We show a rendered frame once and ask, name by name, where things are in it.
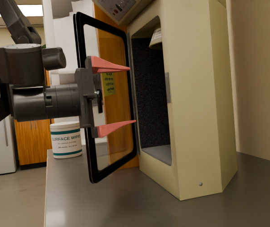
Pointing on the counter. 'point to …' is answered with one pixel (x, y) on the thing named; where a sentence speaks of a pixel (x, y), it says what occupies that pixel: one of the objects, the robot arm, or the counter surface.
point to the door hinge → (133, 93)
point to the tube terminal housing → (193, 95)
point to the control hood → (134, 10)
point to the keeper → (167, 87)
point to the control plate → (110, 4)
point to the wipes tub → (66, 139)
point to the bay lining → (150, 94)
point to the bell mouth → (156, 38)
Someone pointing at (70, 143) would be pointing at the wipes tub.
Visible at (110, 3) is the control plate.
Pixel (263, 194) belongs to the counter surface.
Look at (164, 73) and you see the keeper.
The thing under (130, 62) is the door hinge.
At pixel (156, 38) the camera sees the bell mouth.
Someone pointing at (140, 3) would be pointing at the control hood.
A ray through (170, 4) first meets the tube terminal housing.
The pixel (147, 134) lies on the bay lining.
